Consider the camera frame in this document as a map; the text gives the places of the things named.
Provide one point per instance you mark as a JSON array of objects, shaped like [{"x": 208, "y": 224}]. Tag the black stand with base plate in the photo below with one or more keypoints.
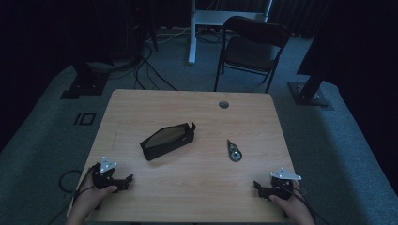
[
  {"x": 308, "y": 92},
  {"x": 86, "y": 84}
]

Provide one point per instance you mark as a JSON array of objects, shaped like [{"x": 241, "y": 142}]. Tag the white desk frame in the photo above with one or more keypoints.
[{"x": 200, "y": 18}]

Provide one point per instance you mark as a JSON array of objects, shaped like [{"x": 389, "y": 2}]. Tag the black pencil case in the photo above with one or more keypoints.
[{"x": 167, "y": 142}]

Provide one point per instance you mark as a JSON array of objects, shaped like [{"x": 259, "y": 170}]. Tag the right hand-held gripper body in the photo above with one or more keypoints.
[{"x": 283, "y": 184}]

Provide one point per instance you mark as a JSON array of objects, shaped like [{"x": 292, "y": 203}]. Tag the black folding chair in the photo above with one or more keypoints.
[{"x": 250, "y": 51}]

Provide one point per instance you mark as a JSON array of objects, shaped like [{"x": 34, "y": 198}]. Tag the person's left hand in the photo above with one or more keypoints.
[{"x": 89, "y": 200}]

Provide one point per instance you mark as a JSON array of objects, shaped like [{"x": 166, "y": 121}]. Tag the correction tape dispenser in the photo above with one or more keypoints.
[{"x": 234, "y": 151}]

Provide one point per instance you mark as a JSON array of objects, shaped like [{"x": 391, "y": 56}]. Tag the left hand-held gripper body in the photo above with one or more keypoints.
[{"x": 103, "y": 176}]

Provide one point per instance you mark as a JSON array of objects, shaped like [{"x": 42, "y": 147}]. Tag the person's right hand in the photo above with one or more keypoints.
[{"x": 292, "y": 207}]

